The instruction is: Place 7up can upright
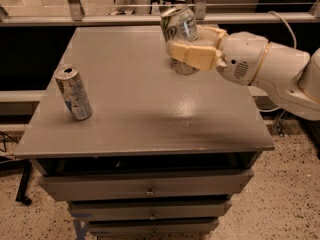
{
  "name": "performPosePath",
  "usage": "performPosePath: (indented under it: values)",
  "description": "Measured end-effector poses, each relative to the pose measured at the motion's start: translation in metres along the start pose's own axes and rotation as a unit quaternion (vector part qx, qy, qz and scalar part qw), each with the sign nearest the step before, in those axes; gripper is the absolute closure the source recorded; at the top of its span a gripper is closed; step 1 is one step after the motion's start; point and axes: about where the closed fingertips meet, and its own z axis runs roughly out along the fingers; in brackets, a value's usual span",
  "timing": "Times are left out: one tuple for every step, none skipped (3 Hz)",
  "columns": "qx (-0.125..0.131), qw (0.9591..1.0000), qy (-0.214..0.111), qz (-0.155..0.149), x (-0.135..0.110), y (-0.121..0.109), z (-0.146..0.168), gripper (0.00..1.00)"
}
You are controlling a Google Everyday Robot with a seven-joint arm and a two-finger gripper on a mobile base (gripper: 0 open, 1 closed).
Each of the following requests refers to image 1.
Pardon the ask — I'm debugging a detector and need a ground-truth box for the grey drawer cabinet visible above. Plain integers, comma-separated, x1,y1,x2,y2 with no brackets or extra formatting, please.
13,24,277,237

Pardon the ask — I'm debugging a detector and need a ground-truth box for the middle grey drawer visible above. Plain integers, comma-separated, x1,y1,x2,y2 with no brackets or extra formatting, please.
69,199,231,221

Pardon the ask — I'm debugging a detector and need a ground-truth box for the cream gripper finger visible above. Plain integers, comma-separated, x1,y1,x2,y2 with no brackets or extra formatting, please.
197,25,228,48
166,40,227,71

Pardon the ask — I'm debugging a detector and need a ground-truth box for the black stand leg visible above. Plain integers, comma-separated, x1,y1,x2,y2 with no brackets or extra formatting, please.
0,157,32,206

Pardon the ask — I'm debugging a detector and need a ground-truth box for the silver blue energy drink can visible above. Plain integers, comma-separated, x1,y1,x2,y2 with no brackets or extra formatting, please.
54,64,92,120

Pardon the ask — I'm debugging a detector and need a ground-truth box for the white cable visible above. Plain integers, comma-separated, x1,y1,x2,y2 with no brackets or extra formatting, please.
258,10,298,114

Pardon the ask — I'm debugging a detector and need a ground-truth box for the grey drawer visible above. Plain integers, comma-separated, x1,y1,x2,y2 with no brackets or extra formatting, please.
69,199,231,221
88,218,219,236
39,169,254,201

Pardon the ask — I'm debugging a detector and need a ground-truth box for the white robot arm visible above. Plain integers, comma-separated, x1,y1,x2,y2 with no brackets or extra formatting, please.
166,26,320,121

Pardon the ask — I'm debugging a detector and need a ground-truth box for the green white 7up can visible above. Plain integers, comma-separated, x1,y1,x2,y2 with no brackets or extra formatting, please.
160,5,201,76

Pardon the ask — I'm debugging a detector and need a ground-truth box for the grey metal railing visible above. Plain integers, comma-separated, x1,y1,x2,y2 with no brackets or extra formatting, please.
0,0,319,26

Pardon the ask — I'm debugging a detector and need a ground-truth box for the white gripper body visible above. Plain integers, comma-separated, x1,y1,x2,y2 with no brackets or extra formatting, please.
218,32,268,86

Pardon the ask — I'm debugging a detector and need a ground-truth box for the bottom grey drawer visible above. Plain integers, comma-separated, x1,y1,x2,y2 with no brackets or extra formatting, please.
88,218,219,236

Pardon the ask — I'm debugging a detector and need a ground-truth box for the top grey drawer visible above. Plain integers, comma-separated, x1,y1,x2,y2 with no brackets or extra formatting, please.
39,169,254,201

